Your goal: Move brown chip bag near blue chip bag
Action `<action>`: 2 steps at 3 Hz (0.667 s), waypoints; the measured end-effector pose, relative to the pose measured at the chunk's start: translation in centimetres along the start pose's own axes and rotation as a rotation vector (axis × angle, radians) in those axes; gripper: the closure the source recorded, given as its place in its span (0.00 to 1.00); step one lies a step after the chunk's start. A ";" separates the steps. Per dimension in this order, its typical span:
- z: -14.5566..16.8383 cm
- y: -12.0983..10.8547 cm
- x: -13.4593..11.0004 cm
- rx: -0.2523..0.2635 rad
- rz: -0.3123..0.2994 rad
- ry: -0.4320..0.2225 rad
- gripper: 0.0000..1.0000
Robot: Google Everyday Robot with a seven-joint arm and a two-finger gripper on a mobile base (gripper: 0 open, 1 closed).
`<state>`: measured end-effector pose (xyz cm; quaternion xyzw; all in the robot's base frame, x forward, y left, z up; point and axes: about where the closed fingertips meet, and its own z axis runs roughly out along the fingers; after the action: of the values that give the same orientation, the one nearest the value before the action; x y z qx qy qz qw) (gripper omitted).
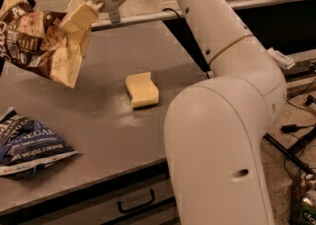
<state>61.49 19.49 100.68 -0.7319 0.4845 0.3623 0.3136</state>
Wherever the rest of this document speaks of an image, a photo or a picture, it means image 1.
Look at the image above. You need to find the black tripod leg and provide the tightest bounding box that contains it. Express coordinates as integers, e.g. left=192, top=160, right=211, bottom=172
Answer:
left=264, top=134, right=316, bottom=176

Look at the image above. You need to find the black drawer handle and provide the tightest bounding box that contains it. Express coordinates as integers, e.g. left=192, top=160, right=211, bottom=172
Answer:
left=117, top=188, right=156, bottom=214

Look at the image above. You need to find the yellow sponge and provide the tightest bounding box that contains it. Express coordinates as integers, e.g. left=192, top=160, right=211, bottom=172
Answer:
left=125, top=72, right=159, bottom=109

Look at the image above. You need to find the white small packet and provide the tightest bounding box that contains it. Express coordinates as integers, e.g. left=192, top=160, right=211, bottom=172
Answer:
left=268, top=47, right=295, bottom=70

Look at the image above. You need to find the blue chip bag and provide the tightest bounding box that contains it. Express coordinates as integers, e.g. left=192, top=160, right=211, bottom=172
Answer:
left=0, top=108, right=77, bottom=180

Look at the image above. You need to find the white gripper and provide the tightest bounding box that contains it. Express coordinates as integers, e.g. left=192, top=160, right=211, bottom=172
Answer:
left=59, top=0, right=125, bottom=33

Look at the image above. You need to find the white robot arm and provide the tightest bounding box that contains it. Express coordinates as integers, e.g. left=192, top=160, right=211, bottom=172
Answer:
left=92, top=0, right=286, bottom=225

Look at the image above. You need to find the grey drawer cabinet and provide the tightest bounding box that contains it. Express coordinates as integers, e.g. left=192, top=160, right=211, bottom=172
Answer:
left=0, top=160, right=177, bottom=225

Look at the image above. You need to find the brown chip bag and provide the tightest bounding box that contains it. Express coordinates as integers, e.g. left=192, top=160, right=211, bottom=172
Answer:
left=0, top=0, right=92, bottom=88

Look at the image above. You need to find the green soda can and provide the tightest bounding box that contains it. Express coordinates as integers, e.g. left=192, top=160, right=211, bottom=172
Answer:
left=300, top=189, right=316, bottom=225

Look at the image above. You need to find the metal glass bracket left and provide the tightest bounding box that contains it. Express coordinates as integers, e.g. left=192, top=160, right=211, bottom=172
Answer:
left=109, top=9, right=120, bottom=24

